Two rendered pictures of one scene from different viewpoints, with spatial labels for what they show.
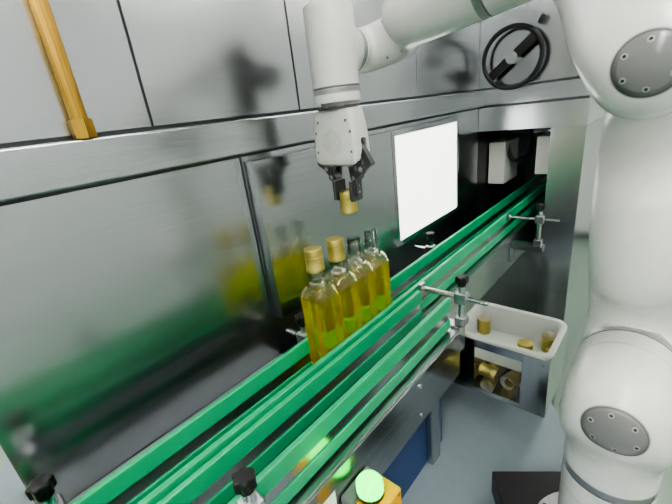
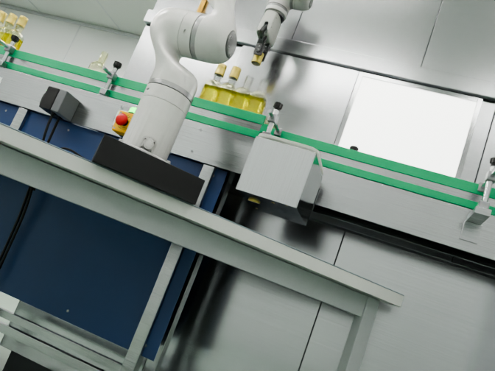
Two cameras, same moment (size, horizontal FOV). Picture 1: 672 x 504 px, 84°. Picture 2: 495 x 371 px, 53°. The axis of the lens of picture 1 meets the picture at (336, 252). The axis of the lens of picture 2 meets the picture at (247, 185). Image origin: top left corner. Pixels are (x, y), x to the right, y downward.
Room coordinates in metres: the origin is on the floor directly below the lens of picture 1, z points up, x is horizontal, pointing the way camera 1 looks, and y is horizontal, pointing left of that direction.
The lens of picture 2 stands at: (0.10, -1.58, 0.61)
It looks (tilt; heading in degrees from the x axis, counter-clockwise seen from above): 11 degrees up; 64
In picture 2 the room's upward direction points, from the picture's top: 21 degrees clockwise
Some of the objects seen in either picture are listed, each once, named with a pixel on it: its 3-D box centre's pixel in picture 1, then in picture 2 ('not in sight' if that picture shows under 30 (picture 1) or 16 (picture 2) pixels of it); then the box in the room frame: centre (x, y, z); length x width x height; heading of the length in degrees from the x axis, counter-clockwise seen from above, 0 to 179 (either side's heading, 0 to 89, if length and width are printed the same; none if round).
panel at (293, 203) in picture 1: (386, 193); (339, 112); (1.05, -0.17, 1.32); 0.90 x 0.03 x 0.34; 136
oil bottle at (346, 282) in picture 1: (344, 316); (219, 111); (0.68, 0.00, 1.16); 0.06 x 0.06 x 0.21; 46
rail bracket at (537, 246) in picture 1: (531, 234); (483, 199); (1.23, -0.70, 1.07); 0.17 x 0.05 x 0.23; 46
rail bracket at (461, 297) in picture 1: (451, 298); (273, 124); (0.77, -0.26, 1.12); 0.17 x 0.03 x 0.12; 46
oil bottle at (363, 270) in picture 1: (359, 304); (234, 115); (0.72, -0.04, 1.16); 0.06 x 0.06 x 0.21; 46
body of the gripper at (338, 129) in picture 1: (341, 132); (269, 27); (0.72, -0.04, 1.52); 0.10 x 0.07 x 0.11; 46
